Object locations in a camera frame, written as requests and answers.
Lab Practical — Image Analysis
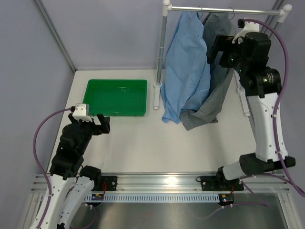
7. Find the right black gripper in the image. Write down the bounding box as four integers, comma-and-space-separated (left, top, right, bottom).
206, 34, 248, 76

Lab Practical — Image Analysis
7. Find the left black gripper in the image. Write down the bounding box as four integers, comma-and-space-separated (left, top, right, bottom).
69, 113, 110, 155

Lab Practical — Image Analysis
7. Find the light blue shirt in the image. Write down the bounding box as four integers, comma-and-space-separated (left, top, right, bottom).
161, 12, 211, 124

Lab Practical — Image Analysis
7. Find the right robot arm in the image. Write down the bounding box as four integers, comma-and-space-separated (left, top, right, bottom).
208, 32, 296, 190

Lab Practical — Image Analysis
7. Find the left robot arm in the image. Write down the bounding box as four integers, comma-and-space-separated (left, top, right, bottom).
31, 114, 110, 229

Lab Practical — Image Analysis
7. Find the green plastic tray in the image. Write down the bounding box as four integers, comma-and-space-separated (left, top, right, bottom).
83, 79, 147, 116

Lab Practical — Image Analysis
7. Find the white metal clothes rack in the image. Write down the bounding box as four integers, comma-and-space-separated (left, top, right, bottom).
153, 0, 292, 110

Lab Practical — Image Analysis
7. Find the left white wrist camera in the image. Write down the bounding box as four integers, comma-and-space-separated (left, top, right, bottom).
72, 104, 93, 122

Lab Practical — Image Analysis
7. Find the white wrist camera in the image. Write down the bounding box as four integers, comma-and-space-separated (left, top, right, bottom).
232, 18, 260, 44
72, 104, 93, 122

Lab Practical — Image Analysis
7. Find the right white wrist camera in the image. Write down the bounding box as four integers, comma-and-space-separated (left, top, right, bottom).
232, 18, 260, 44

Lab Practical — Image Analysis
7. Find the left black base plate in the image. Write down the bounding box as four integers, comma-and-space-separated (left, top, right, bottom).
92, 176, 118, 191

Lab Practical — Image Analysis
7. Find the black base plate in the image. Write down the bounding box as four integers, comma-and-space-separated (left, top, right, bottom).
196, 175, 244, 191
92, 176, 118, 191

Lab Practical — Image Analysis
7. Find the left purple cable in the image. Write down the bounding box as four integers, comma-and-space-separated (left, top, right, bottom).
32, 107, 73, 229

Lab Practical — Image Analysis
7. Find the purple cable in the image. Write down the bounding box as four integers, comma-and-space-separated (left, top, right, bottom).
245, 18, 305, 195
32, 107, 73, 229

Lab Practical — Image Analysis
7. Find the aluminium mounting rail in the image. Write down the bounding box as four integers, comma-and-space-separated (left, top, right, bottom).
30, 172, 289, 193

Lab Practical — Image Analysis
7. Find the white slotted cable duct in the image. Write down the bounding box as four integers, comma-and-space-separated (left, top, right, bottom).
84, 193, 234, 203

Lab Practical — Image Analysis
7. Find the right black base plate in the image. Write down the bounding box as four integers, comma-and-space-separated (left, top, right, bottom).
196, 175, 244, 191

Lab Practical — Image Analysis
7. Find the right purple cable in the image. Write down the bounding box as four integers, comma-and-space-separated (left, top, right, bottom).
245, 18, 305, 195

